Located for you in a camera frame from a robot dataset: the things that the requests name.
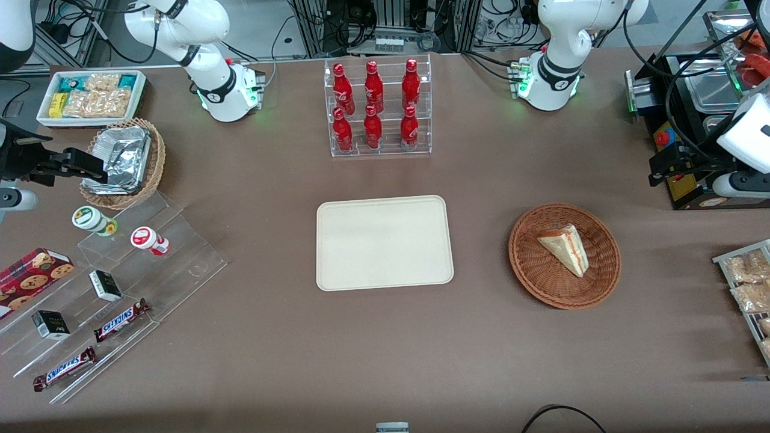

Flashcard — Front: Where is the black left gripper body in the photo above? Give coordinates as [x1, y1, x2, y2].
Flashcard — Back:
[650, 146, 726, 176]

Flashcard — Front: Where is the triangle sandwich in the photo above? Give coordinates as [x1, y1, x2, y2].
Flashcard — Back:
[537, 224, 589, 278]

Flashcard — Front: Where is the light brown wicker basket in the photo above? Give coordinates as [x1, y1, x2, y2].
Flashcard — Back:
[79, 118, 166, 210]

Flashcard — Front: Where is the tray of packaged crackers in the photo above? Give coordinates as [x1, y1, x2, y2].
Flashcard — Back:
[713, 239, 770, 367]

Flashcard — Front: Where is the dark brown round wicker basket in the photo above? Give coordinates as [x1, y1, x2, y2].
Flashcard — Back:
[508, 203, 621, 310]

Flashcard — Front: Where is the beige plastic serving tray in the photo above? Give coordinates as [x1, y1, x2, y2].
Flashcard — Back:
[316, 195, 454, 292]

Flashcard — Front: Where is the aluminium foil container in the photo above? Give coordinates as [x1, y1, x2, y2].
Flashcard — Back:
[81, 125, 152, 195]

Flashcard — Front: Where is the green sunflower snack cup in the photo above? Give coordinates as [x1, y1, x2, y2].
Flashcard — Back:
[72, 206, 119, 237]

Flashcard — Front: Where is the large clear cracker bag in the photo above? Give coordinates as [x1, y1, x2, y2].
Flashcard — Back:
[62, 89, 131, 118]

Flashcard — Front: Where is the red white snack cup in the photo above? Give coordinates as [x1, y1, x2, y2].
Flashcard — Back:
[131, 226, 170, 256]

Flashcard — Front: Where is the grey metal side box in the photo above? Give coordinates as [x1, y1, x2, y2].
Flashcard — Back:
[624, 69, 658, 116]

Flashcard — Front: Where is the black hot food warmer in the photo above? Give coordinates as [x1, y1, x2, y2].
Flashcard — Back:
[626, 9, 770, 211]

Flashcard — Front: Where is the small clear cracker bag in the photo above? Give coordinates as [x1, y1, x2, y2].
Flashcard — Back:
[83, 73, 121, 92]

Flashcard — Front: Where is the white rectangular plastic bin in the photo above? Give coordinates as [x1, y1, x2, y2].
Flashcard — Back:
[36, 70, 147, 129]

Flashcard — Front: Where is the clear bag of fried snacks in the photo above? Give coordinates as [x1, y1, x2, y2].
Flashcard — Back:
[731, 283, 770, 313]
[725, 250, 770, 283]

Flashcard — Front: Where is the red plaid cookie box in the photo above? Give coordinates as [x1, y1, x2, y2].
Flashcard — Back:
[0, 247, 75, 319]

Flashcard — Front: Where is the small black carton box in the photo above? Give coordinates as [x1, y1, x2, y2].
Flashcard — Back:
[31, 310, 71, 340]
[89, 270, 123, 302]

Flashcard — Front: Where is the clear acrylic step display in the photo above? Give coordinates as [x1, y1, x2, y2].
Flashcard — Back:
[0, 259, 161, 405]
[78, 191, 228, 328]

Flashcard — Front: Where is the Snickers chocolate bar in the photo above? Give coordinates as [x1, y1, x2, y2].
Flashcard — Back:
[33, 346, 97, 392]
[93, 298, 151, 343]

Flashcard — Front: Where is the red cola bottle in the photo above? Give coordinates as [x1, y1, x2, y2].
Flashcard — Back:
[364, 60, 384, 114]
[401, 58, 421, 109]
[363, 104, 383, 150]
[400, 105, 420, 151]
[333, 63, 356, 115]
[333, 107, 354, 152]

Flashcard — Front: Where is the clear acrylic bottle rack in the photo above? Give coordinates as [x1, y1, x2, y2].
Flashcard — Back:
[324, 54, 433, 158]

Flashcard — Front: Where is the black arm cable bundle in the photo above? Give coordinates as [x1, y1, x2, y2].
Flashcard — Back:
[622, 0, 770, 164]

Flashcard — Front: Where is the black table cable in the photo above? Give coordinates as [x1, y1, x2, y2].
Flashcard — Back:
[520, 404, 608, 433]

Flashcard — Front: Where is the aluminium profile frame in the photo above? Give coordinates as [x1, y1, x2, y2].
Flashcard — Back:
[291, 0, 483, 58]

